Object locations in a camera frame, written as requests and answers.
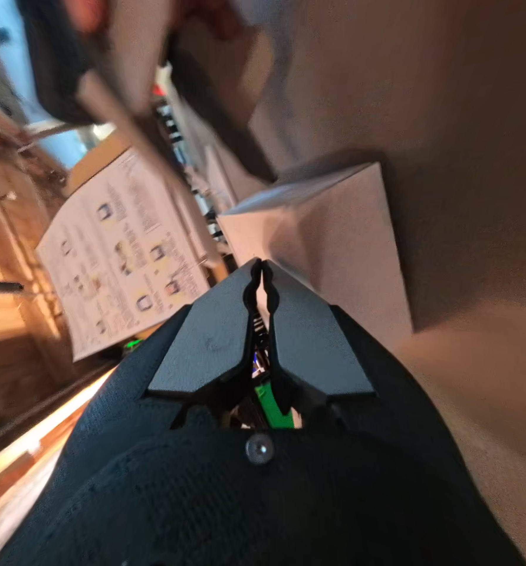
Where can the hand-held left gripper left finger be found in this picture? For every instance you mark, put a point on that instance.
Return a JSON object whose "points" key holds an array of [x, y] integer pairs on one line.
{"points": [[205, 345]]}

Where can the printed instruction sheet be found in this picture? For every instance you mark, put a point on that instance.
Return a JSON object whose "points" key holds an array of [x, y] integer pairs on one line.
{"points": [[112, 265]]}

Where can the green plastic bin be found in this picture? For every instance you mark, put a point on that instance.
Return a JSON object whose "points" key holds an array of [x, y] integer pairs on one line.
{"points": [[274, 411]]}

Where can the white cardboard mailer box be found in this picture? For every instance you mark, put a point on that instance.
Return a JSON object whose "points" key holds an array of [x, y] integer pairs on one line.
{"points": [[333, 230]]}

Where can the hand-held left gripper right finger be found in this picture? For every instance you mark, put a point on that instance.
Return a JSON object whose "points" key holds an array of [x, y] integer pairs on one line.
{"points": [[311, 349]]}

